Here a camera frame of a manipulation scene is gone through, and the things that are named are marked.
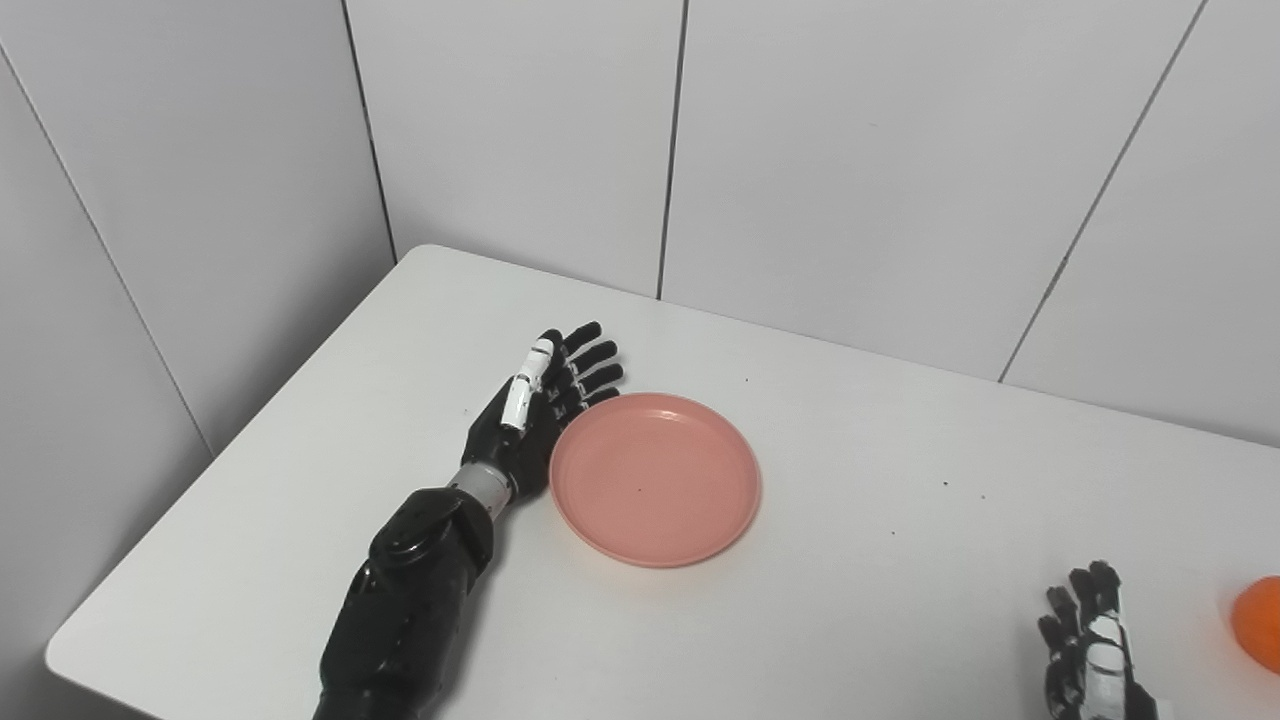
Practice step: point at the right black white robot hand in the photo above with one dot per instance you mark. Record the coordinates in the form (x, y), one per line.
(1095, 665)

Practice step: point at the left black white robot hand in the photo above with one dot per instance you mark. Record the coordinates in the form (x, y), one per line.
(520, 440)

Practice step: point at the pink round plate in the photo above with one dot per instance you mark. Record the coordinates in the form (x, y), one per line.
(655, 480)

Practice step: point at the orange fruit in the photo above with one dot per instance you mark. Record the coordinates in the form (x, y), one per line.
(1262, 625)

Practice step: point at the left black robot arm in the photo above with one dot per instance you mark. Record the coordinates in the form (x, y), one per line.
(415, 600)

